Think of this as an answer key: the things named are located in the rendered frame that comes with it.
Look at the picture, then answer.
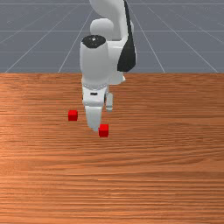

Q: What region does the red cube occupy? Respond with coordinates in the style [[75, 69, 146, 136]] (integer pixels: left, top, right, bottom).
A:
[[98, 123, 110, 138], [67, 109, 79, 122]]

